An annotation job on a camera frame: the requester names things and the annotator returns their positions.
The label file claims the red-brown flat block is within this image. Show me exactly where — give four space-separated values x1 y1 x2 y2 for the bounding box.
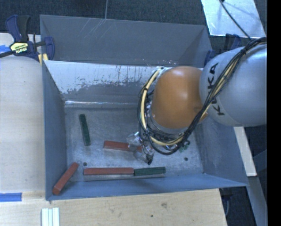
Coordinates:
51 162 80 196
83 167 135 177
103 140 143 153

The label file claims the dark green flat block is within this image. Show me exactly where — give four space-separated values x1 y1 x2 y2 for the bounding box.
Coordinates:
78 113 92 147
133 166 167 177

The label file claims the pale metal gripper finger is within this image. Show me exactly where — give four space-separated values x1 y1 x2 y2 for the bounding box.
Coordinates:
134 150 149 162
127 131 141 149

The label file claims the grey metal bin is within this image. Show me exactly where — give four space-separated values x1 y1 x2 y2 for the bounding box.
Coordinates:
39 15 250 201

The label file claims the pale wood board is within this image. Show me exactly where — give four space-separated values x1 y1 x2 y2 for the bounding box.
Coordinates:
0 55 46 194

